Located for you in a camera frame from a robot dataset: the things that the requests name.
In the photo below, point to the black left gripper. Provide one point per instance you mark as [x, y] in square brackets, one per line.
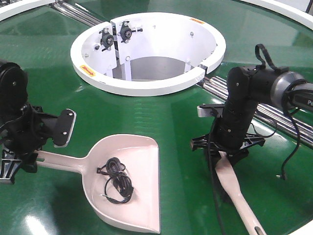
[22, 133]

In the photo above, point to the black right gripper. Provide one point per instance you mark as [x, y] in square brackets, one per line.
[212, 147]

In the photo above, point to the cream plastic dustpan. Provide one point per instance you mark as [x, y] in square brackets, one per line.
[140, 155]

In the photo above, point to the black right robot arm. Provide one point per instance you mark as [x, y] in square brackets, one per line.
[247, 87]

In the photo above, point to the white outer conveyor rim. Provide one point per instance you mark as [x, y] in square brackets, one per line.
[290, 12]

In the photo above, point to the steel roller bars right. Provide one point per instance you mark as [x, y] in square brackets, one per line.
[217, 86]

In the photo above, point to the steel roller bars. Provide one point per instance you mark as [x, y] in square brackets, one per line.
[217, 86]
[76, 12]

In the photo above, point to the yellow arrow sticker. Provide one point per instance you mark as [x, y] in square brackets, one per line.
[88, 70]

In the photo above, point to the orange warning sticker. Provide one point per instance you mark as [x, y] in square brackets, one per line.
[197, 20]

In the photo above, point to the black bearing left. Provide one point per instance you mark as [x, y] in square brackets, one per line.
[106, 40]

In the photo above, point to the black bearing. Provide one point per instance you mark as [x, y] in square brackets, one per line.
[126, 32]
[106, 40]

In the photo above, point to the steel roller bars left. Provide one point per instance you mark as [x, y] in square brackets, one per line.
[76, 12]

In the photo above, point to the black bearing right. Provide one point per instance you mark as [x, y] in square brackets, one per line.
[126, 32]

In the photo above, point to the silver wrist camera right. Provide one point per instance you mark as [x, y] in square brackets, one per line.
[210, 110]

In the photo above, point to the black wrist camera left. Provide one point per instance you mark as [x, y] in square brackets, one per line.
[63, 128]

